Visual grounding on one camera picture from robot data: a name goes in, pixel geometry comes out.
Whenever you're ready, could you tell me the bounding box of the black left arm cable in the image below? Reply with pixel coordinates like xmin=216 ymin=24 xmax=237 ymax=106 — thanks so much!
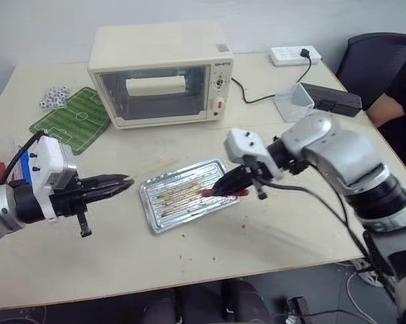
xmin=0 ymin=130 xmax=45 ymax=185

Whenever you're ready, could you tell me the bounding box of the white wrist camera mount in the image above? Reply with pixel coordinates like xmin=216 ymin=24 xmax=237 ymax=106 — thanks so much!
xmin=223 ymin=128 xmax=285 ymax=180
xmin=19 ymin=134 xmax=78 ymax=224

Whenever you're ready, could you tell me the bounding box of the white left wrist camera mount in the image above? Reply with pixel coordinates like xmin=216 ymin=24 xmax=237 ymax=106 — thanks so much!
xmin=19 ymin=134 xmax=78 ymax=224

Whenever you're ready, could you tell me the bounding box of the red sausage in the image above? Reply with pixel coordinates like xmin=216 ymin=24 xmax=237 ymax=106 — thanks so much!
xmin=198 ymin=188 xmax=250 ymax=198

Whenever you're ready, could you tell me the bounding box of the dark rounded shape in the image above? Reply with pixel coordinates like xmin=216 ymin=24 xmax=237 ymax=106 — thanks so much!
xmin=224 ymin=279 xmax=275 ymax=324

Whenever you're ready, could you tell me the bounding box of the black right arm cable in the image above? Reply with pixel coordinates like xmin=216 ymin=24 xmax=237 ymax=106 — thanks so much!
xmin=256 ymin=161 xmax=399 ymax=300

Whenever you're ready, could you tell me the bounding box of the black rectangular case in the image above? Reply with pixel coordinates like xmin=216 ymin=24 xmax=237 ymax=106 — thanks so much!
xmin=300 ymin=82 xmax=364 ymax=117

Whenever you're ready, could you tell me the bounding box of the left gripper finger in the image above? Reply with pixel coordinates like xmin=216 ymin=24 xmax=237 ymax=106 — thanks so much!
xmin=82 ymin=173 xmax=132 ymax=190
xmin=82 ymin=181 xmax=135 ymax=201

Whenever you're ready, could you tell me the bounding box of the black oven power cable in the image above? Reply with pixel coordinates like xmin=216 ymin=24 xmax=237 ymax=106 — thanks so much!
xmin=230 ymin=48 xmax=314 ymax=104

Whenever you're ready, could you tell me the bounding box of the clear plastic container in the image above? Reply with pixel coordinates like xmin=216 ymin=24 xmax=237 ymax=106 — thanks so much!
xmin=272 ymin=82 xmax=315 ymax=124

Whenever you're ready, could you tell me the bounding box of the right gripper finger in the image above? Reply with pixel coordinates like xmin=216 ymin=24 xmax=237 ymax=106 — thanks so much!
xmin=211 ymin=165 xmax=247 ymax=192
xmin=219 ymin=175 xmax=255 ymax=197

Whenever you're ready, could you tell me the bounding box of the green soccer field mat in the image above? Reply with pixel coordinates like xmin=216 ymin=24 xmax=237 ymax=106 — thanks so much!
xmin=29 ymin=86 xmax=111 ymax=157

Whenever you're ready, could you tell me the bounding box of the bag of tiny soccer balls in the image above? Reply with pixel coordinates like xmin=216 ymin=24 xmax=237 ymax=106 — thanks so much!
xmin=38 ymin=85 xmax=71 ymax=111

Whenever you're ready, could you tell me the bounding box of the dark box on floor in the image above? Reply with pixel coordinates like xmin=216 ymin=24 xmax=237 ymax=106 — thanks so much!
xmin=285 ymin=296 xmax=312 ymax=324

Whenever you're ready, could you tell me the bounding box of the white floor cable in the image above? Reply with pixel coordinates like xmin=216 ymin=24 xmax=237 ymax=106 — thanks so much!
xmin=345 ymin=266 xmax=398 ymax=324

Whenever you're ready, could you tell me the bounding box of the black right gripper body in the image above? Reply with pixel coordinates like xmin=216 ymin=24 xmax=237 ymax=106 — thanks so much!
xmin=241 ymin=155 xmax=272 ymax=201

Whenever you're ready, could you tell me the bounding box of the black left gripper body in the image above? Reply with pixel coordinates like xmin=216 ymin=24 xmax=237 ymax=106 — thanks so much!
xmin=49 ymin=178 xmax=93 ymax=238

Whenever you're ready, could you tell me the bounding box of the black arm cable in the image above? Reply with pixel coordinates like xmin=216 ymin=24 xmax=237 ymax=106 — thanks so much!
xmin=256 ymin=161 xmax=399 ymax=300
xmin=0 ymin=130 xmax=45 ymax=185

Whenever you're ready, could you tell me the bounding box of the white power strip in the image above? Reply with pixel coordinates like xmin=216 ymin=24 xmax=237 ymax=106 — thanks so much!
xmin=269 ymin=45 xmax=323 ymax=68

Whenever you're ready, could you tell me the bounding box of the black mesh office chair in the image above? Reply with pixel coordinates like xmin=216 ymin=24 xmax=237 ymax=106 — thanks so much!
xmin=335 ymin=32 xmax=406 ymax=112

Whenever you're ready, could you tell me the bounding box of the silver metal baking tray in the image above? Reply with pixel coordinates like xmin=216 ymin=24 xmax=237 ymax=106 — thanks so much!
xmin=138 ymin=158 xmax=242 ymax=236

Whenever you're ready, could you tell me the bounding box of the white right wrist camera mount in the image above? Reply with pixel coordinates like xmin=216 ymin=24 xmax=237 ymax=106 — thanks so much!
xmin=223 ymin=128 xmax=285 ymax=180

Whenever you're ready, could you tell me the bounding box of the red cup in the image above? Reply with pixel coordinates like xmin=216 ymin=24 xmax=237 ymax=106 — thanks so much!
xmin=0 ymin=161 xmax=16 ymax=185

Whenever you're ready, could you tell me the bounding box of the wooden skewer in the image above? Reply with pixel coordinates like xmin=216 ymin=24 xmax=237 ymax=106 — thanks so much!
xmin=123 ymin=157 xmax=181 ymax=182

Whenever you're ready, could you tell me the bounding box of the cream toaster oven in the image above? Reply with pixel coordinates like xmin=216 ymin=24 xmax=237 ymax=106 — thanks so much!
xmin=86 ymin=26 xmax=235 ymax=130

